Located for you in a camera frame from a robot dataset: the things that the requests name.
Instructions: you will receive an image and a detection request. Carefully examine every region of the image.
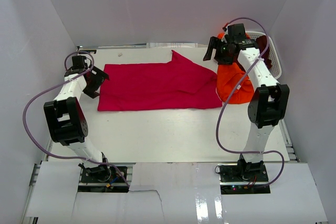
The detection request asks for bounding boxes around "dark maroon t shirt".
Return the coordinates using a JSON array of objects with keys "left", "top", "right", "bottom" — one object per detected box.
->
[{"left": 256, "top": 35, "right": 272, "bottom": 69}]

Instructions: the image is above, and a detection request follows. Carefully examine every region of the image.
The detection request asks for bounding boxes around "orange t shirt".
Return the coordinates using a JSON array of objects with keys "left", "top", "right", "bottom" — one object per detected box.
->
[{"left": 216, "top": 61, "right": 254, "bottom": 104}]

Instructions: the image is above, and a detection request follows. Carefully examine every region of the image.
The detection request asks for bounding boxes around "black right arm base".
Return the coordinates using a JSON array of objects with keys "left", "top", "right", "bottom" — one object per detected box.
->
[{"left": 214, "top": 164, "right": 271, "bottom": 195}]

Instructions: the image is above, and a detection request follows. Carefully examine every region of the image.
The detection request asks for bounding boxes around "white plastic basket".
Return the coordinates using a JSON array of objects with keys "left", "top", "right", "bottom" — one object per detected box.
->
[{"left": 246, "top": 31, "right": 282, "bottom": 79}]

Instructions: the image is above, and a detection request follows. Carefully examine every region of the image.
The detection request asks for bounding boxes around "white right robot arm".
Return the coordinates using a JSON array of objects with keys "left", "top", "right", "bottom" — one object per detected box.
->
[{"left": 203, "top": 22, "right": 290, "bottom": 182}]

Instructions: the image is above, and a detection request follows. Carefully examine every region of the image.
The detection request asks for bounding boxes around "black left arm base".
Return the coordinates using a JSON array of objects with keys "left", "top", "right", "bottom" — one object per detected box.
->
[{"left": 78, "top": 164, "right": 129, "bottom": 193}]

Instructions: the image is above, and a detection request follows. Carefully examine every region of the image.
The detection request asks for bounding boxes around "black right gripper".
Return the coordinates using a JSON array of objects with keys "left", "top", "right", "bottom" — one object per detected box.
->
[{"left": 203, "top": 37, "right": 235, "bottom": 66}]

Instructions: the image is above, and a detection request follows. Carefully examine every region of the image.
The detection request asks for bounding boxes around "magenta t shirt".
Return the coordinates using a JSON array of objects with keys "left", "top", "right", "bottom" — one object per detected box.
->
[{"left": 98, "top": 51, "right": 222, "bottom": 112}]

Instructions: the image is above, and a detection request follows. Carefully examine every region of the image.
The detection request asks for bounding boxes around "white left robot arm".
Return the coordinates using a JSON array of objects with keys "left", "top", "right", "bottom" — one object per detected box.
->
[{"left": 44, "top": 51, "right": 111, "bottom": 182}]

